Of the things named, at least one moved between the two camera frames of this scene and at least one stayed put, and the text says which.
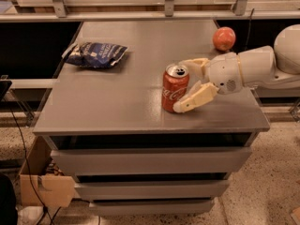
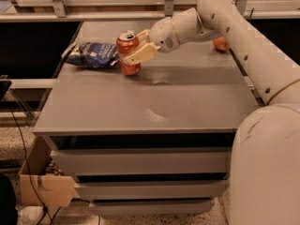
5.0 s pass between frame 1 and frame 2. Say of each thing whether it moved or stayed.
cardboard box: stayed
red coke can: moved
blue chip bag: stayed
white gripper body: moved
